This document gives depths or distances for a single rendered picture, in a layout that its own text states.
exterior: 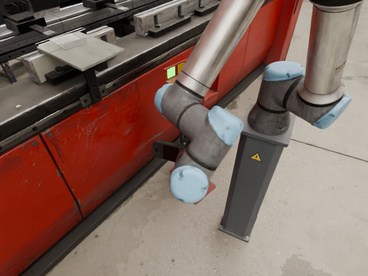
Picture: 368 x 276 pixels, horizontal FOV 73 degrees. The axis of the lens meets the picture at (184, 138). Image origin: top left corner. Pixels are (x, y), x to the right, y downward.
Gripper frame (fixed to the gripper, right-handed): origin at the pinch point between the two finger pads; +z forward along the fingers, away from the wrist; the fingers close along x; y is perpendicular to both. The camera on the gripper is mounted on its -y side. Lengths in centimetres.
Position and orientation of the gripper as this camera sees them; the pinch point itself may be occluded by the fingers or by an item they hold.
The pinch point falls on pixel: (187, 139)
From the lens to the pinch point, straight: 81.6
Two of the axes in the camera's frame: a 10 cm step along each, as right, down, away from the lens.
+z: 0.6, -2.6, 9.6
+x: 0.3, -9.6, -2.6
